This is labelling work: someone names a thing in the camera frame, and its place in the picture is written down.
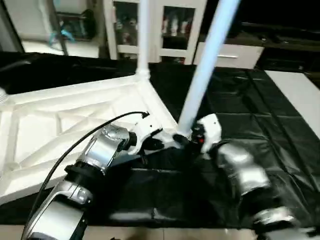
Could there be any white plastic table leg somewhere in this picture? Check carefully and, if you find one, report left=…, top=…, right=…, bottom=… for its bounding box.
left=137, top=0, right=153, bottom=79
left=0, top=88, right=10, bottom=105
left=176, top=0, right=242, bottom=138

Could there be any white plastic table top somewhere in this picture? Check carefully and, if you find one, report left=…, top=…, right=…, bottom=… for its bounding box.
left=0, top=70, right=189, bottom=206

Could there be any black plastic mat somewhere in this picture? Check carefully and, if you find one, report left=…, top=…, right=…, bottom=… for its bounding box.
left=0, top=50, right=320, bottom=232

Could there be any white drawer unit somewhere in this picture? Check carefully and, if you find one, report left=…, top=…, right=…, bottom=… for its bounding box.
left=193, top=41, right=266, bottom=71

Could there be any white glass-door cabinet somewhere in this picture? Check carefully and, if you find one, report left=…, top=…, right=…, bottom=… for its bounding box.
left=102, top=0, right=209, bottom=65

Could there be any light blue plastic object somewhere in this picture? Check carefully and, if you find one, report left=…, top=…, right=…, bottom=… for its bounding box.
left=50, top=28, right=77, bottom=44

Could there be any black low cabinet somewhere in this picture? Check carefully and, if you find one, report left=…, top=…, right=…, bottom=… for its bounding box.
left=210, top=0, right=320, bottom=73

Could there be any grey metal pole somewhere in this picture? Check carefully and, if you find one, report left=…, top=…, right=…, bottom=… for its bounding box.
left=49, top=0, right=70, bottom=57

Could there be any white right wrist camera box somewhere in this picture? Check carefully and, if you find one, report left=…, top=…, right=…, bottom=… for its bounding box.
left=194, top=113, right=223, bottom=160

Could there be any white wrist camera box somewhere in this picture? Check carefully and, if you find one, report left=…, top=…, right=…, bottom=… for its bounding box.
left=194, top=113, right=223, bottom=160
left=126, top=117, right=164, bottom=156

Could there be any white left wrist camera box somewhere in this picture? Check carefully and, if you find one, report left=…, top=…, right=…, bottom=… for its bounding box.
left=126, top=117, right=164, bottom=156

